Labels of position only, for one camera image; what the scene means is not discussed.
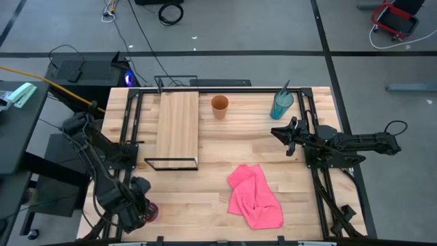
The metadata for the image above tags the long black cable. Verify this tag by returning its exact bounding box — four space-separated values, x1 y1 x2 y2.
126 0 180 87

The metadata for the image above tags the black aluminium table frame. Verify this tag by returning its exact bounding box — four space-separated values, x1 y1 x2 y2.
81 86 368 241

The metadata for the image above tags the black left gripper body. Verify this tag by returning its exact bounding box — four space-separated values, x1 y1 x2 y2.
115 176 152 234

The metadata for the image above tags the red cart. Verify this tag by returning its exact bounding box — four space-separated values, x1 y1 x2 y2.
371 1 421 39

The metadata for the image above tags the mint green stapler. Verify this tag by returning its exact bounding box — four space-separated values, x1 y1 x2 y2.
7 82 38 109

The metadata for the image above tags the pink knitted cloth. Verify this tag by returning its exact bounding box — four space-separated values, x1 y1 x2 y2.
227 163 285 230

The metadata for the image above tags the coiled black cable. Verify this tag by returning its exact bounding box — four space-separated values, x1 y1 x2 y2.
157 2 185 27

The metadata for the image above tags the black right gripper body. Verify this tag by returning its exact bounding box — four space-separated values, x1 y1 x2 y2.
285 115 310 157

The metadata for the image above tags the flat black bar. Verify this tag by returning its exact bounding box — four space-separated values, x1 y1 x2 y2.
188 79 253 87

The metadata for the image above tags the thick yellow cable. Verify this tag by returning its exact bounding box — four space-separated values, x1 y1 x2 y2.
0 65 107 114

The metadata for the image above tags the pink cup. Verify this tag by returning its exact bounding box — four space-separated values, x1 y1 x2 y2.
145 201 160 223

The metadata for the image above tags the wooden shelf with black frame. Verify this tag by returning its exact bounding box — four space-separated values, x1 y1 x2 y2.
143 74 200 172

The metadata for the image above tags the teal translucent tumbler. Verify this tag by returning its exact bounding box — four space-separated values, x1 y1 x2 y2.
269 87 295 121

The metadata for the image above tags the orange cup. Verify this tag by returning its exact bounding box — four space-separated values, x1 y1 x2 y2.
210 94 230 120

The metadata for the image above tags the black side table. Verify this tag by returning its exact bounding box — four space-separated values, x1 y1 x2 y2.
0 81 51 176

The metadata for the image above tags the black computer tower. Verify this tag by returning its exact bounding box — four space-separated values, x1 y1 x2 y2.
44 51 141 111

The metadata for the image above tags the white cable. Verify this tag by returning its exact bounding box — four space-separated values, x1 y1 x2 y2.
368 23 437 50

